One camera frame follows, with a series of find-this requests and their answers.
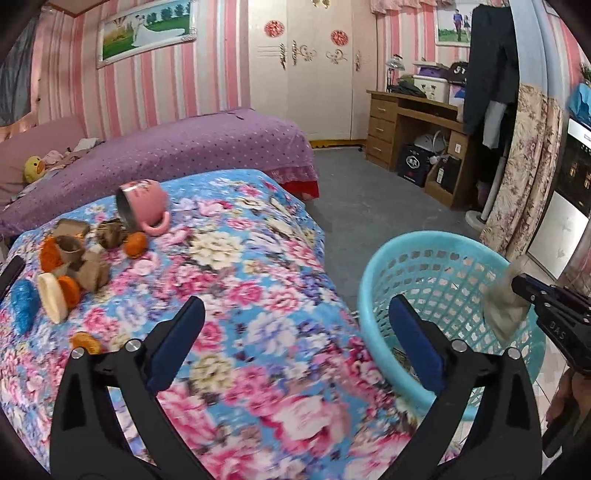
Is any grey curtain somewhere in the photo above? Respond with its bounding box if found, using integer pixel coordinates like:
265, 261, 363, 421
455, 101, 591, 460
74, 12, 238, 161
0, 14, 40, 125

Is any desk lamp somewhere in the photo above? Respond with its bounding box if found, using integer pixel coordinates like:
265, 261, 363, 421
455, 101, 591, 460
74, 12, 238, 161
385, 53, 407, 93

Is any cardboard piece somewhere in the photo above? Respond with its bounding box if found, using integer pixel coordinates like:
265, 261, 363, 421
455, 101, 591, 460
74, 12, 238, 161
76, 251, 112, 292

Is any floral curtain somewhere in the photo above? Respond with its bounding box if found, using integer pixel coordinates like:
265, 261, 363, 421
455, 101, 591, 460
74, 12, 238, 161
480, 83, 565, 273

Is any crumpled brown patterned wrapper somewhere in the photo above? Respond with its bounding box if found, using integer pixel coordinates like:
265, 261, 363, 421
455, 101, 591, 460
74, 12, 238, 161
95, 219, 127, 250

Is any wooden desk with drawers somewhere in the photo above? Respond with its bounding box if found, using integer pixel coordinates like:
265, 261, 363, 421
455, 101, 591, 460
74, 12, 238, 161
366, 90, 476, 210

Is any orange tangerine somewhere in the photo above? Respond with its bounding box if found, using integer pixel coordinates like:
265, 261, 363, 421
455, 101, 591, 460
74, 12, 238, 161
124, 232, 148, 259

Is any cardboard tube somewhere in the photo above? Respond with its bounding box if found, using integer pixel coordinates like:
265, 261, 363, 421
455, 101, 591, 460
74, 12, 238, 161
54, 236, 86, 265

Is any beige cloth item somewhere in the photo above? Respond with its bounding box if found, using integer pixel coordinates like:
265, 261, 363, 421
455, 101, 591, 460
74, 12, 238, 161
482, 258, 529, 344

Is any white storage box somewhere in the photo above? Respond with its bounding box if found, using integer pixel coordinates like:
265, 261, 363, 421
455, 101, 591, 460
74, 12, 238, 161
412, 74, 451, 103

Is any turquoise plastic mesh basket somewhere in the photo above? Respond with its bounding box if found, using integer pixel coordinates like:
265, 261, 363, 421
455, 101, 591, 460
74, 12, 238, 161
358, 231, 546, 422

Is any pink curtain valance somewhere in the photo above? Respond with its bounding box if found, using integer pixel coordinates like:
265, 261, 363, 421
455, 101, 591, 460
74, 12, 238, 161
372, 0, 444, 19

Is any pink clothes pile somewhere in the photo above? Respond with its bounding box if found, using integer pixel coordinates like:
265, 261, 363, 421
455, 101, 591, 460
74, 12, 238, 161
44, 137, 102, 174

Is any dark green cloth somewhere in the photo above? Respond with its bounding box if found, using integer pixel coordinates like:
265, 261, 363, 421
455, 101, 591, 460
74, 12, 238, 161
397, 74, 426, 97

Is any white fan stand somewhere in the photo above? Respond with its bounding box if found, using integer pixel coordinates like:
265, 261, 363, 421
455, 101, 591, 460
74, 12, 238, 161
464, 152, 504, 227

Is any pink enamel mug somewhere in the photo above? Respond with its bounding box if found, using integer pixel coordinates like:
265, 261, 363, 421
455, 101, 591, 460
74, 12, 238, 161
115, 180, 171, 237

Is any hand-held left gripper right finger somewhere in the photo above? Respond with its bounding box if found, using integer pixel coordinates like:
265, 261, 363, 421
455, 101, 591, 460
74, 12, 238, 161
389, 294, 543, 480

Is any yellow duck plush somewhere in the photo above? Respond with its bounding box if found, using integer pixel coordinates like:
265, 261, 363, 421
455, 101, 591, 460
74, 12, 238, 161
23, 156, 46, 184

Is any floral printed blanket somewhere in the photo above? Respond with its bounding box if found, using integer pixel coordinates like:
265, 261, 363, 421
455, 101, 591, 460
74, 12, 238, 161
0, 168, 444, 480

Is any small framed couple picture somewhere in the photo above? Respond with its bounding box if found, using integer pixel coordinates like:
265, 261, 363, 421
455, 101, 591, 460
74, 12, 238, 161
435, 2, 474, 47

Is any black printed box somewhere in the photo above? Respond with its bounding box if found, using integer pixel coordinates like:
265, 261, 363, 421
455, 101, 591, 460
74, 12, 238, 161
398, 144, 437, 188

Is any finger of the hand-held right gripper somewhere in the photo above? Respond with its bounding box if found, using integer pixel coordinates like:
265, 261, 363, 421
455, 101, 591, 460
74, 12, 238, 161
510, 273, 591, 306

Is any purple dotted bed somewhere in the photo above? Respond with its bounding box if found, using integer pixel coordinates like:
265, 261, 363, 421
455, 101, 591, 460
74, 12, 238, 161
0, 107, 320, 236

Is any white wardrobe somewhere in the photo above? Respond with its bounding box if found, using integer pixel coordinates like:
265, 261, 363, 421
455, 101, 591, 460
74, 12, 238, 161
247, 0, 379, 144

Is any white small fan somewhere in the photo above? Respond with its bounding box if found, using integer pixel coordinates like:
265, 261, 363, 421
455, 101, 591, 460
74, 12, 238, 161
413, 130, 451, 158

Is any white cabinet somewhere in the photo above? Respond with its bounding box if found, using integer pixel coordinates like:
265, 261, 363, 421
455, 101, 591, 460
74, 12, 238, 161
526, 189, 591, 282

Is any black carton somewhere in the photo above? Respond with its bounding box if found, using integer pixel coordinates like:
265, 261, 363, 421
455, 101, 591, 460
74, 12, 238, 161
438, 154, 462, 195

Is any dark display screen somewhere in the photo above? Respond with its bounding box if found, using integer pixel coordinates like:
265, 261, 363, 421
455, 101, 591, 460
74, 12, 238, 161
553, 117, 591, 222

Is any hanging dark coat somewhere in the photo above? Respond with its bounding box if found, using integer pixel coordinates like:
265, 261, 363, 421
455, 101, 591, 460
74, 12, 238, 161
463, 4, 520, 148

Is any blue scrubber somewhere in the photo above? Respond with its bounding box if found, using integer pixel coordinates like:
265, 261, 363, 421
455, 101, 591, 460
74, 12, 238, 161
10, 279, 38, 334

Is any brown cardboard tray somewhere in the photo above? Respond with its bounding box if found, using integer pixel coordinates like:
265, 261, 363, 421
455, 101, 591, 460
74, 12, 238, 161
54, 218, 90, 238

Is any beige round sponge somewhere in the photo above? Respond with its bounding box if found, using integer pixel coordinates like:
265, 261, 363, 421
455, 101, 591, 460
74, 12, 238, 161
37, 272, 70, 324

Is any person's right hand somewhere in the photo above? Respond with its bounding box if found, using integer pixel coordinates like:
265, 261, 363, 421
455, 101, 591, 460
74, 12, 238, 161
546, 369, 578, 424

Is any hanging grey garment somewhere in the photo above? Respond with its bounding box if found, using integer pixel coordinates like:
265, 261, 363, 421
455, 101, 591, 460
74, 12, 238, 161
482, 99, 509, 148

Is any pink headboard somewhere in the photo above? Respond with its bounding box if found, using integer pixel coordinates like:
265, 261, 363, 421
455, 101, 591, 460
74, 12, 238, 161
0, 115, 88, 208

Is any blue cloth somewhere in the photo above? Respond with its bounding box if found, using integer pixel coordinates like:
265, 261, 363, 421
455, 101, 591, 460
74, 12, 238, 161
568, 85, 591, 127

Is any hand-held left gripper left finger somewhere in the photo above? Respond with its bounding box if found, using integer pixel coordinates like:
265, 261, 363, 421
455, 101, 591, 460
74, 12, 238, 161
50, 296, 206, 480

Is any large framed wedding picture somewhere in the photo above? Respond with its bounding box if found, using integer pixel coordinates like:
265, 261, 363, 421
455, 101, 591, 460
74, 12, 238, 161
96, 0, 197, 69

